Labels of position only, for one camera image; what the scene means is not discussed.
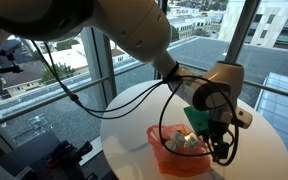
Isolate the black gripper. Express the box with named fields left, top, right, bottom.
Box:
left=208, top=118, right=232, bottom=163

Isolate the orange plastic bag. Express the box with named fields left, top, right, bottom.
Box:
left=146, top=123, right=212, bottom=178

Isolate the white item in bowl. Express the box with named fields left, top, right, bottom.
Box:
left=163, top=130, right=187, bottom=152

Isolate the black metal equipment rig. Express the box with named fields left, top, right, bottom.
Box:
left=0, top=130, right=95, bottom=180

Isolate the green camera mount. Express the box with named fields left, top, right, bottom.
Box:
left=183, top=106, right=213, bottom=136

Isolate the black cable with connector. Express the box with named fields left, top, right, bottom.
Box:
left=30, top=39, right=168, bottom=120

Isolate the black camera on stand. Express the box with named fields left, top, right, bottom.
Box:
left=0, top=39, right=24, bottom=77

